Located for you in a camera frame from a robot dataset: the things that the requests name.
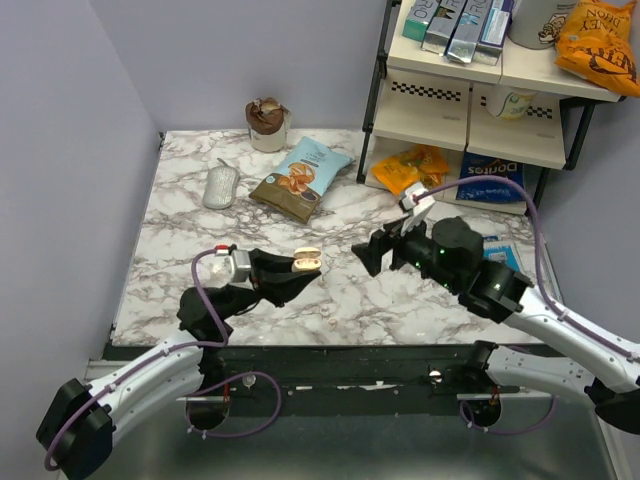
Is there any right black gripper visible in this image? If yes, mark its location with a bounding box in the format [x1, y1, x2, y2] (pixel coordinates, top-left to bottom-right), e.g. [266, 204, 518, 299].
[351, 207, 460, 292]

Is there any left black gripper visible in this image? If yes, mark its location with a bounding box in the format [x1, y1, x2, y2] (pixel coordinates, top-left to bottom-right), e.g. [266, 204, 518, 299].
[217, 248, 321, 323]

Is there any beige earbud charging case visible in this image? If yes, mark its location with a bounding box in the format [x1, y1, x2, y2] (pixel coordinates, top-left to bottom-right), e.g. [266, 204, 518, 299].
[291, 247, 322, 272]

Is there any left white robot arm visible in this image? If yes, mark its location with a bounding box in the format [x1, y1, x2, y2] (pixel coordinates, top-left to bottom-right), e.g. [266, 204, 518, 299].
[36, 245, 322, 479]

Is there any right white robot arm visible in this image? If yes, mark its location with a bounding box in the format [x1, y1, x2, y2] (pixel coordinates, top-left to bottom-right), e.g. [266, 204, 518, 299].
[351, 217, 639, 434]

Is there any orange snack bag lower shelf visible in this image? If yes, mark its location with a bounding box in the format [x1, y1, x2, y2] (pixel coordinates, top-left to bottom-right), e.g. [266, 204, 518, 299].
[371, 144, 450, 196]

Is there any blue brown chips bag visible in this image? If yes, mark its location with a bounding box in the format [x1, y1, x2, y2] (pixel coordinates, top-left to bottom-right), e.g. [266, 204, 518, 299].
[249, 137, 353, 224]

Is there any silver glitter pouch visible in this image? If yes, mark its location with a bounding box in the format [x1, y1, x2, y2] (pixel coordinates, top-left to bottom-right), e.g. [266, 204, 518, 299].
[202, 158, 240, 210]

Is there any blue Doritos bag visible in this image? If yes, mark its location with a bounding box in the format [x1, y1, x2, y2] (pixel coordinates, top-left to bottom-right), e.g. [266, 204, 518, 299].
[456, 152, 524, 204]

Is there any blue Harry's razor box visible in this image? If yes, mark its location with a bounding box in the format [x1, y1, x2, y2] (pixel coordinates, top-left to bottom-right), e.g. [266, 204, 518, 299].
[483, 236, 523, 272]

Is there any brown lidded white cup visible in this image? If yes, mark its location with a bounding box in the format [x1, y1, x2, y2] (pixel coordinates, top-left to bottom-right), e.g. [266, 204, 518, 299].
[245, 97, 291, 153]

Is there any silver blue toothpaste box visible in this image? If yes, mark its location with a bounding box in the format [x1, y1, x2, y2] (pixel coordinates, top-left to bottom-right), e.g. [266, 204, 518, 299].
[446, 0, 492, 64]

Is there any teal toothpaste box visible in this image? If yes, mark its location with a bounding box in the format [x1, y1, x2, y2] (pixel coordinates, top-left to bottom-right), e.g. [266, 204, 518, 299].
[402, 0, 440, 43]

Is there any purple white toothpaste box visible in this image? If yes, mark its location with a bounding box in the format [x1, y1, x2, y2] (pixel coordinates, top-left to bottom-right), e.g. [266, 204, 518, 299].
[473, 0, 517, 66]

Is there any grey toothpaste box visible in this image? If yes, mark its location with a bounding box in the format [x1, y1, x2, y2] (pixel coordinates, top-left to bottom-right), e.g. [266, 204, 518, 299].
[422, 0, 466, 56]

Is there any white popcorn tub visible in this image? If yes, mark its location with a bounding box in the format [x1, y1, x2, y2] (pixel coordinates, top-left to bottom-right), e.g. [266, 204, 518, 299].
[508, 0, 577, 50]

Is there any orange honey dijon chips bag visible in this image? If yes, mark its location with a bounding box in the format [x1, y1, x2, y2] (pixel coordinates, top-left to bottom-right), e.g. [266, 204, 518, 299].
[555, 1, 639, 97]

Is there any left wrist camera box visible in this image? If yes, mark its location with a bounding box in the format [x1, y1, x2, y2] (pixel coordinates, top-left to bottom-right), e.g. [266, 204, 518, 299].
[230, 249, 252, 285]

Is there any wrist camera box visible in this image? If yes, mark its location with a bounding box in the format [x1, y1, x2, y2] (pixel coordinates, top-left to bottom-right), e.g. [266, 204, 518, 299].
[230, 249, 252, 285]
[399, 182, 435, 236]

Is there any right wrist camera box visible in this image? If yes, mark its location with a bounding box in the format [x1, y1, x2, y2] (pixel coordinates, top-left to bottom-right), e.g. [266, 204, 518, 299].
[399, 182, 435, 236]

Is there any black frame cream shelf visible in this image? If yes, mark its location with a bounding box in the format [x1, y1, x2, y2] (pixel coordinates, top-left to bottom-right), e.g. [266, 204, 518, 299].
[357, 1, 622, 202]

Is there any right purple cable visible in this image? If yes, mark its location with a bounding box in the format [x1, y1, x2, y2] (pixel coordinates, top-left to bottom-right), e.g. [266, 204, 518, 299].
[412, 175, 640, 361]

